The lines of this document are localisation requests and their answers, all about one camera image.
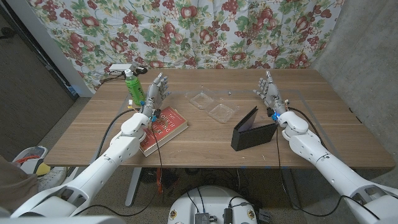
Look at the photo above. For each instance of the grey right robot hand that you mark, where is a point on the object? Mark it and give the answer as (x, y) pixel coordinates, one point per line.
(271, 93)

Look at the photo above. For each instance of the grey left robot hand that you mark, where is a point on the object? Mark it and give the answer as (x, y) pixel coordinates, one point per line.
(157, 91)

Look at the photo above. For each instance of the black wallet case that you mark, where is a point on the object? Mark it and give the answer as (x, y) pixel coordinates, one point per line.
(252, 138)

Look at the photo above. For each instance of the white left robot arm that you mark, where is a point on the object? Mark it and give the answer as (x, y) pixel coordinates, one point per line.
(102, 168)

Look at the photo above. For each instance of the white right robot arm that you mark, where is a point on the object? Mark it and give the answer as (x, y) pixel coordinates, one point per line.
(326, 165)

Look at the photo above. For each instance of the green drink bottle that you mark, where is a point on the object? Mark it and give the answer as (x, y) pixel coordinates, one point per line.
(134, 87)

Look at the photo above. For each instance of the clear plastic clamshell container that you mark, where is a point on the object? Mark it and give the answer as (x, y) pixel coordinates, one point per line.
(221, 112)

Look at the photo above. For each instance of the black round device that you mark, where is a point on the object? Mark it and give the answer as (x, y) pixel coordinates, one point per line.
(141, 70)

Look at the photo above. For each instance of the red hardcover book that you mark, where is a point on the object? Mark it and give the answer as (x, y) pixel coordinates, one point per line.
(169, 123)

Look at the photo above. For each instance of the white power strip box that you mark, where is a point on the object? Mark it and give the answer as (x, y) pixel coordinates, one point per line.
(120, 67)

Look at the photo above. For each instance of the floral fruit print backdrop cloth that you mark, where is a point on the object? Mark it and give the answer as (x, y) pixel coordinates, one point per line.
(186, 31)

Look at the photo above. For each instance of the grey table leg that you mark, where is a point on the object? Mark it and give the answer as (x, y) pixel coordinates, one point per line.
(290, 189)
(133, 186)

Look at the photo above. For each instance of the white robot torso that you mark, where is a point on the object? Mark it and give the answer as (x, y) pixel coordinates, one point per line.
(214, 199)

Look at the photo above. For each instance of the black adapter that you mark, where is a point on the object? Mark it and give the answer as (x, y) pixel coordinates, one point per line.
(228, 216)

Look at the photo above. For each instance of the grey hub box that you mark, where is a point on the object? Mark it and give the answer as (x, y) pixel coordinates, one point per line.
(202, 218)

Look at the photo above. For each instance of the white sneaker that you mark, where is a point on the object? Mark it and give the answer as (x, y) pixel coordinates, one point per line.
(53, 179)

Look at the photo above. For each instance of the yellow and black object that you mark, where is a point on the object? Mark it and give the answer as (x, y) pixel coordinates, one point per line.
(43, 169)

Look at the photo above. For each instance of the white bin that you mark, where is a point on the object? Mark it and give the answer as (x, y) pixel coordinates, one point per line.
(31, 154)

